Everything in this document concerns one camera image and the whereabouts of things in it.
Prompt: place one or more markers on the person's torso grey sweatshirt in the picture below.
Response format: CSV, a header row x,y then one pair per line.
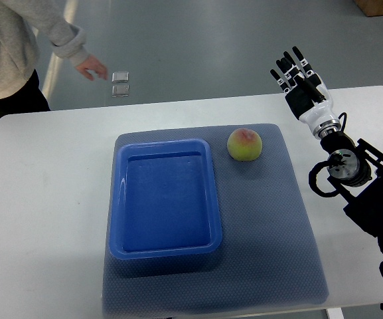
x,y
19,82

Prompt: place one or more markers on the lower metal floor plate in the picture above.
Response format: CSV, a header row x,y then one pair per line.
x,y
120,90

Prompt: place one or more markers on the green red peach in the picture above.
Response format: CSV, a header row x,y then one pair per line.
x,y
244,144

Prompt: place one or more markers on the brown cardboard box corner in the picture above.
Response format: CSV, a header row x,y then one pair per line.
x,y
371,8

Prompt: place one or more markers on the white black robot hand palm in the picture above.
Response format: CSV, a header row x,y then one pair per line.
x,y
318,116

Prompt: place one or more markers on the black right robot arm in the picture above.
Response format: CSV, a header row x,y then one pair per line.
x,y
353,170

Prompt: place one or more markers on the grey blue table mat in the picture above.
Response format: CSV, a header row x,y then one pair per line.
x,y
268,256

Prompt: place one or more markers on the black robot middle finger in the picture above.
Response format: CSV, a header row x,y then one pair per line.
x,y
295,70

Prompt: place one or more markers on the person's bare hand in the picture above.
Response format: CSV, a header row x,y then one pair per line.
x,y
90,66

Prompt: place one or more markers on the blue plastic tray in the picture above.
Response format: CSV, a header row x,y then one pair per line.
x,y
164,201

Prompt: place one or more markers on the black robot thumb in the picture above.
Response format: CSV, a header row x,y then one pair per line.
x,y
309,88

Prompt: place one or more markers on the upper metal floor plate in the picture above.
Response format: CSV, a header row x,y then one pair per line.
x,y
120,76

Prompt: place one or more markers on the grey sweatshirt sleeve forearm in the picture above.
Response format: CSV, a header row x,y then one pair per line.
x,y
67,40

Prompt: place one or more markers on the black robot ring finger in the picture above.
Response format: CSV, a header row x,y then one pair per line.
x,y
285,66

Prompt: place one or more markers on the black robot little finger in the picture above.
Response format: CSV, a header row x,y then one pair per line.
x,y
281,83

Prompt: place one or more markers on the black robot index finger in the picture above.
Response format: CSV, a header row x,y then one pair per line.
x,y
306,67

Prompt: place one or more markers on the metal floor plate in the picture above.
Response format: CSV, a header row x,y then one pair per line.
x,y
120,76
120,90

